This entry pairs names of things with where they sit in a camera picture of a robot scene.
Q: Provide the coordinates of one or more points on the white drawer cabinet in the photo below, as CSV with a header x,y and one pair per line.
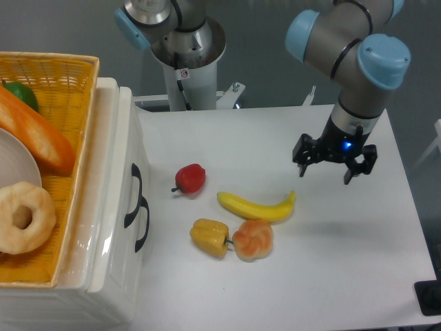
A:
x,y
69,305

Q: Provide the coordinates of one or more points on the green pepper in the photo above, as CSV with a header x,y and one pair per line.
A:
x,y
22,92

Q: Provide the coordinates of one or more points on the white metal clamp bracket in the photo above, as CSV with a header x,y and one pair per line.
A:
x,y
310,97

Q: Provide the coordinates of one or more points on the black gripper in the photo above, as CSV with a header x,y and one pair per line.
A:
x,y
337,146

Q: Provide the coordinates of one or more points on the beige bagel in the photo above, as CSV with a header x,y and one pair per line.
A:
x,y
27,217

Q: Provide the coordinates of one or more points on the orange knot bread roll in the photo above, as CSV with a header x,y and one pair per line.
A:
x,y
253,240

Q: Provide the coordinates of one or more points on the white plate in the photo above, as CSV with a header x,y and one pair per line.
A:
x,y
17,164

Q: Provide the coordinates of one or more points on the yellow bell pepper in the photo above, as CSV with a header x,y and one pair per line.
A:
x,y
210,236

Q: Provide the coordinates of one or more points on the red bell pepper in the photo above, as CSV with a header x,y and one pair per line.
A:
x,y
190,179

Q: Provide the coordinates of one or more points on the white top drawer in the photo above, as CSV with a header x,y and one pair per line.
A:
x,y
126,217

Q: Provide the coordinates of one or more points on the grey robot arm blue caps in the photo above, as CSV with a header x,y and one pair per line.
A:
x,y
343,44

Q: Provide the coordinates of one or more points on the yellow banana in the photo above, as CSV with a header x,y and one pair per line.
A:
x,y
250,210

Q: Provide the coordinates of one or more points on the yellow woven basket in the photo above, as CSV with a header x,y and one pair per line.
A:
x,y
64,85

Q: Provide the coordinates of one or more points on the white object right edge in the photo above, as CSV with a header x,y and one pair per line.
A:
x,y
433,148

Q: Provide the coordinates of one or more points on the white metal bracket with bolt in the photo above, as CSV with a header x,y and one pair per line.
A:
x,y
229,99

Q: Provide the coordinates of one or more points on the black device at table edge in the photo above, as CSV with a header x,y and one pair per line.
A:
x,y
428,295

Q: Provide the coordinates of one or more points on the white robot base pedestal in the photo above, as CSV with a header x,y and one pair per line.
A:
x,y
189,61

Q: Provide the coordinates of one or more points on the orange baguette bread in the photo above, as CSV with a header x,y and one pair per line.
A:
x,y
51,150

